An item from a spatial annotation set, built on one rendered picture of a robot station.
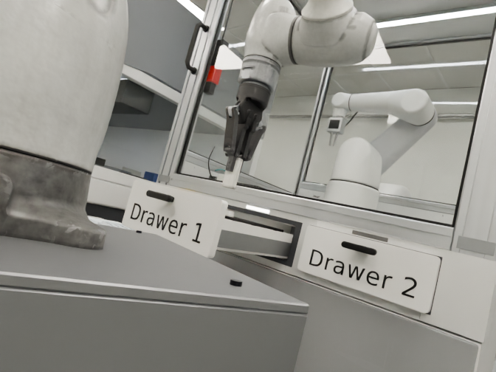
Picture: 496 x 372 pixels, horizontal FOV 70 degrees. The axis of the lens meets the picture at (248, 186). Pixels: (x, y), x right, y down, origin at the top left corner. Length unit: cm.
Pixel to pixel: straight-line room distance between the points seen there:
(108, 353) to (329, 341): 72
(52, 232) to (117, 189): 135
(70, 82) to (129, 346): 20
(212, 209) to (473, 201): 50
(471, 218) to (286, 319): 62
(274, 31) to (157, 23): 99
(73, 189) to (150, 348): 17
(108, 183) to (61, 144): 130
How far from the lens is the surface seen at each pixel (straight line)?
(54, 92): 30
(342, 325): 86
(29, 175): 30
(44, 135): 30
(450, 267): 80
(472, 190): 82
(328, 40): 78
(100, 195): 160
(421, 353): 82
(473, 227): 80
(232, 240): 73
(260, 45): 84
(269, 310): 21
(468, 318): 79
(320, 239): 86
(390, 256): 80
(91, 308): 18
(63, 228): 28
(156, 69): 172
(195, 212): 70
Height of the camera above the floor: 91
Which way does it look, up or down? 5 degrees up
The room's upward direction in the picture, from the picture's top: 15 degrees clockwise
